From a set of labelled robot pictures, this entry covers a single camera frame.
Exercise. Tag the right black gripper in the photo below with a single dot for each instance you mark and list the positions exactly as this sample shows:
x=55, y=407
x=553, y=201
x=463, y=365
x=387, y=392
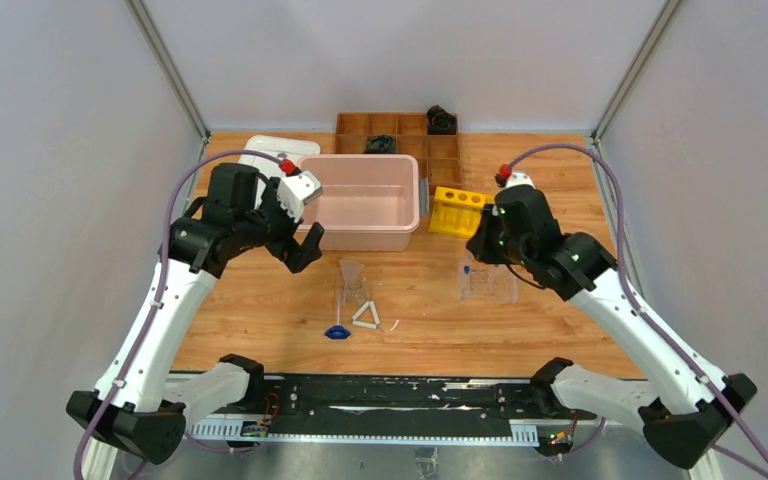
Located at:
x=479, y=245

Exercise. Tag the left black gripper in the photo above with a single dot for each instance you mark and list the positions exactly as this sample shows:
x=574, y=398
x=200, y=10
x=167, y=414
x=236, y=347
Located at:
x=284, y=232

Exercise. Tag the glass funnel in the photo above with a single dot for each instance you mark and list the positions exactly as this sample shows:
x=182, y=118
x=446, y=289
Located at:
x=352, y=274

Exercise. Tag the small glass beaker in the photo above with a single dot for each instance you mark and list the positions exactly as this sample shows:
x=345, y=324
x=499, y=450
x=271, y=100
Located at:
x=356, y=292

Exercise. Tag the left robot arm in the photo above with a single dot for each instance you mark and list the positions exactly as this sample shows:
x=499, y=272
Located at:
x=131, y=407

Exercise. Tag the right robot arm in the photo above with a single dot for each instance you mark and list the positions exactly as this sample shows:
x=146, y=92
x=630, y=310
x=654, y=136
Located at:
x=683, y=405

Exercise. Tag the yellow test tube rack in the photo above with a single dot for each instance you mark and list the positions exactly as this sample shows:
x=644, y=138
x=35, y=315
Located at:
x=456, y=212

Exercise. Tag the blue round cap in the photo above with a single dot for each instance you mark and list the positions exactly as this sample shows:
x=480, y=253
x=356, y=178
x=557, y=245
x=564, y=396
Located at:
x=337, y=332

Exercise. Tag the pink plastic bin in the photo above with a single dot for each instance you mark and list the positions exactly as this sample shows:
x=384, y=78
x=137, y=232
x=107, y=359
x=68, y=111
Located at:
x=369, y=202

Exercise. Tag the white clay triangle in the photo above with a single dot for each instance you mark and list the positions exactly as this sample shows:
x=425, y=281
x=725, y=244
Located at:
x=366, y=316

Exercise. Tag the wooden compartment tray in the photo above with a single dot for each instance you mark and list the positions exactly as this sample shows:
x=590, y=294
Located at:
x=438, y=156

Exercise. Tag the white plastic lid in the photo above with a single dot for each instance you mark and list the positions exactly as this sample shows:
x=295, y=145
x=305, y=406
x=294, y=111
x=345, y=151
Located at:
x=280, y=148

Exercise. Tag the black object behind tray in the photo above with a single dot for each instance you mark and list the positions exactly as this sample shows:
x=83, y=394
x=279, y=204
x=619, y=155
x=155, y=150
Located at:
x=440, y=121

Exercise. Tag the black object in tray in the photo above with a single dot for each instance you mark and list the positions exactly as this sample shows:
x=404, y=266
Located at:
x=381, y=145

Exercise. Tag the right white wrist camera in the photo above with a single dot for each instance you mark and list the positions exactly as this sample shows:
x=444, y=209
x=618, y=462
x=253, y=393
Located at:
x=507, y=177

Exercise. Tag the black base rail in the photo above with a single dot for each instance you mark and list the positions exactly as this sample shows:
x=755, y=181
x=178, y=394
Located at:
x=328, y=408

